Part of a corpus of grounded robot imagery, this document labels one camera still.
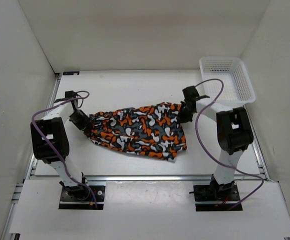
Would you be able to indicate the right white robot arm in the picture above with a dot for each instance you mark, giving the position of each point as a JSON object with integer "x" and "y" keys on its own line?
{"x": 234, "y": 135}

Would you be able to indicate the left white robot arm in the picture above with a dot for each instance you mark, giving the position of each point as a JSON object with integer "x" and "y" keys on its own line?
{"x": 51, "y": 145}

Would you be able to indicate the aluminium front rail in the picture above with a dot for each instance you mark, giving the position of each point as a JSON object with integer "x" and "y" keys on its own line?
{"x": 125, "y": 178}

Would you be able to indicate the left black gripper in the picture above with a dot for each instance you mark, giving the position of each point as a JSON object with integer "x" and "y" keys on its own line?
{"x": 83, "y": 125}

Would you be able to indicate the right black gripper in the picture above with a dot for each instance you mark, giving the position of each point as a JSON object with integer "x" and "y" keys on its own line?
{"x": 181, "y": 118}

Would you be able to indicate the orange camouflage shorts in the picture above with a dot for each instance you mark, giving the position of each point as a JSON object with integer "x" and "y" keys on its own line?
{"x": 152, "y": 131}

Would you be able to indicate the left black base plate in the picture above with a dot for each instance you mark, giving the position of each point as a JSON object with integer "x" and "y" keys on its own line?
{"x": 81, "y": 198}

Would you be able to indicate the white plastic basket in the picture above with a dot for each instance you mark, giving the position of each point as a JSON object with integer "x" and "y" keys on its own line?
{"x": 237, "y": 90}

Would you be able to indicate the small dark label sticker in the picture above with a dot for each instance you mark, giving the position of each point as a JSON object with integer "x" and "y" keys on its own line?
{"x": 71, "y": 73}

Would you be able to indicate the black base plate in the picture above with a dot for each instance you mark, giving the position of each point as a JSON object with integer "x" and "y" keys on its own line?
{"x": 208, "y": 201}
{"x": 81, "y": 198}

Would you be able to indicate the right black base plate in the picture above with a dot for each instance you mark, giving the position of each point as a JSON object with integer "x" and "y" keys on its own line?
{"x": 208, "y": 201}

